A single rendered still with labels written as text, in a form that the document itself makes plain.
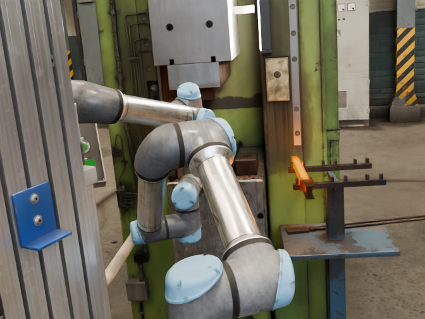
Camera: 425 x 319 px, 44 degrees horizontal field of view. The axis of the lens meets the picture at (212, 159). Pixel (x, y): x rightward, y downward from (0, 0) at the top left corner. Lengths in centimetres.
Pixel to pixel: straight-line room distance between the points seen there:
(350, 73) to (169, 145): 611
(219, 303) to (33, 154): 45
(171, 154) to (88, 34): 770
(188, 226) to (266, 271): 61
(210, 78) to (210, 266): 111
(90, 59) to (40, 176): 809
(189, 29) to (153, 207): 80
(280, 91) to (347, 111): 525
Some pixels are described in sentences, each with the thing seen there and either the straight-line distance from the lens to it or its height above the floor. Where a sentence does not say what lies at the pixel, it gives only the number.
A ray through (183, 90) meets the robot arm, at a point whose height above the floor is 130.
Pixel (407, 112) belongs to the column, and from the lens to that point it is 768.
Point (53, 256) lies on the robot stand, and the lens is 95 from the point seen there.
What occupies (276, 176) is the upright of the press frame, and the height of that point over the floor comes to 86.
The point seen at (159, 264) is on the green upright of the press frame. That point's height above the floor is 47.
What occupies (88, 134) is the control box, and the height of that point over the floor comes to 113.
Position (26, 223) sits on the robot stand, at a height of 123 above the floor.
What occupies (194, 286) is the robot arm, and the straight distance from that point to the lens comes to 103.
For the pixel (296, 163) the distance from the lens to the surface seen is 204.
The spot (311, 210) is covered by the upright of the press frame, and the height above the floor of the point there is 71.
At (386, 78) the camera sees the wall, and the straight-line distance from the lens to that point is 797.
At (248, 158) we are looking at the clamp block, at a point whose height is 98.
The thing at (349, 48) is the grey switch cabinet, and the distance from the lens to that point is 729.
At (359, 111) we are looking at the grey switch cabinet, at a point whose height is 21.
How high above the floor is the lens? 151
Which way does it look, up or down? 14 degrees down
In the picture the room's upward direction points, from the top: 5 degrees counter-clockwise
